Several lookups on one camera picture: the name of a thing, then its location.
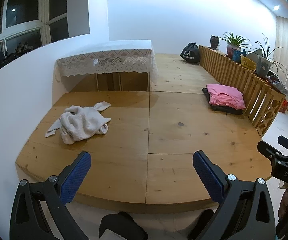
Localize low wooden cabinet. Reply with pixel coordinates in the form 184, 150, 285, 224
66, 71, 151, 93

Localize yellow plastic basket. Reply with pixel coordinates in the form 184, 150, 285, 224
240, 55, 257, 71

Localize white knit sweater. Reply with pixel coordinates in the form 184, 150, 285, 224
45, 101, 112, 145

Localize wooden platform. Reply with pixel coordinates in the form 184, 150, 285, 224
15, 52, 276, 214

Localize wooden slatted fence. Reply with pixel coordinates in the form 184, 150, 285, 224
198, 45, 286, 138

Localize blue bag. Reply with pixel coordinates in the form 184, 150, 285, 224
231, 49, 247, 63

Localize dark ceramic vase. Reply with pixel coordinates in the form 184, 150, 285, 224
210, 35, 221, 49

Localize pile of bags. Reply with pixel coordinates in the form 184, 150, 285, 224
266, 75, 288, 97

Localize white curtain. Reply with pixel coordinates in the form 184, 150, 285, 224
274, 16, 288, 85

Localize grey printed box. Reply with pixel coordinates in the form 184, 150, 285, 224
255, 56, 272, 78

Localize pink folded garment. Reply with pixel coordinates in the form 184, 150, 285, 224
206, 84, 246, 110

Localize green potted plant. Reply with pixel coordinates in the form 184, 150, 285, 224
219, 32, 253, 55

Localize person's right hand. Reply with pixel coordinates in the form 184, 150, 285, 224
278, 187, 288, 222

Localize white framed window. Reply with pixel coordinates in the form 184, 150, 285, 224
0, 0, 68, 73

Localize person's foot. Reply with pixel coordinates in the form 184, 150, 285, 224
198, 209, 214, 230
99, 211, 148, 240

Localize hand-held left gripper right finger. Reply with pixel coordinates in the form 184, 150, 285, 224
193, 151, 277, 240

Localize black drawstring bag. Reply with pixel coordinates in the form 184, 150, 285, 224
180, 42, 201, 63

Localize person's left foot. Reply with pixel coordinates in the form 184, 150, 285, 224
99, 211, 148, 240

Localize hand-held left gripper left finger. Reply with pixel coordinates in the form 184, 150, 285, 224
9, 151, 92, 240

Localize long-leaf potted plant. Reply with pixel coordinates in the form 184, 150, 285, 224
255, 33, 288, 80

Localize white lace tablecloth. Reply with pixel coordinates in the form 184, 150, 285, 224
54, 40, 159, 84

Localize grey laptop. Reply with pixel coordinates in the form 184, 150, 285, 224
245, 48, 263, 63

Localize person's right foot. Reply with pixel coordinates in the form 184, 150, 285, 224
198, 209, 214, 230

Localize black folded garment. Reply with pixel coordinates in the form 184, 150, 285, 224
202, 87, 244, 115

